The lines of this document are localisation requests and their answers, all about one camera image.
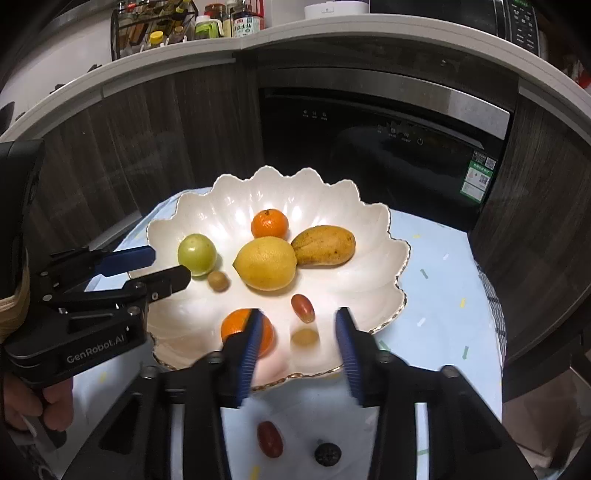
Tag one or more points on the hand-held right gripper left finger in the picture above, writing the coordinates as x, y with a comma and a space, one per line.
247, 355

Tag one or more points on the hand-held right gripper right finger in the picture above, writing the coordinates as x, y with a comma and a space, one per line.
348, 355

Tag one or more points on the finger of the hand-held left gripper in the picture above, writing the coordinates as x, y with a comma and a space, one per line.
171, 281
129, 259

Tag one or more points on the orange mandarin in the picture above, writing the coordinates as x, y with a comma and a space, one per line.
269, 224
231, 327

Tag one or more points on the green round fruit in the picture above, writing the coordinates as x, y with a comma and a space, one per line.
197, 254

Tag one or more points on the small tan longan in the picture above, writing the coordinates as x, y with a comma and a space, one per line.
218, 281

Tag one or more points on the small yellowish fruit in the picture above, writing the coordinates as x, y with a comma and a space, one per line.
304, 338

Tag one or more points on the red jujube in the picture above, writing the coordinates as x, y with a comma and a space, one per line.
269, 438
302, 307

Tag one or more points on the white scalloped plate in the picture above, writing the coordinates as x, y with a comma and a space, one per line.
217, 207

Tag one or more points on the person's left hand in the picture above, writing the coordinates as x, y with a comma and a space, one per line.
51, 406

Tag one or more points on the beige knit sleeve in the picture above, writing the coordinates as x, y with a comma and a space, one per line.
14, 309

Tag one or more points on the yellow lemon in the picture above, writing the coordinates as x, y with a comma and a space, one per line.
265, 263

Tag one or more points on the dark purple round fruit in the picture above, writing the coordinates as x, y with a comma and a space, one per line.
328, 453

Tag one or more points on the dark wood cabinet door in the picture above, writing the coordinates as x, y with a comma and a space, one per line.
540, 221
152, 152

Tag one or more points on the light blue tablecloth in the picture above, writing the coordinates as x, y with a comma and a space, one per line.
443, 295

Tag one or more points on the yellow-brown mango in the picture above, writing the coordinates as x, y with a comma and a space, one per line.
325, 245

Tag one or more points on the checked cloth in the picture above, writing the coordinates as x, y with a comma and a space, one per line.
496, 314

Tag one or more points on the black built-in dishwasher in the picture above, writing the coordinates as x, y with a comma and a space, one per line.
369, 157

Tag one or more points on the yellow-capped bottle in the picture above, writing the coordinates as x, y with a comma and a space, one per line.
156, 39

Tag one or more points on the green-capped bottle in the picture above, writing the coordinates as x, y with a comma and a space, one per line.
207, 28

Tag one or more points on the red-lidded jar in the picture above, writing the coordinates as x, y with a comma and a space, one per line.
214, 10

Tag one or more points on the soy sauce bottle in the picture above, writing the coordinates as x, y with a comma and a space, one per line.
246, 23

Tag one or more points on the white round appliance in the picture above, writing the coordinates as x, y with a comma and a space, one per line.
334, 9

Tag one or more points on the black microwave oven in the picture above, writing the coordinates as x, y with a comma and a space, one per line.
461, 18

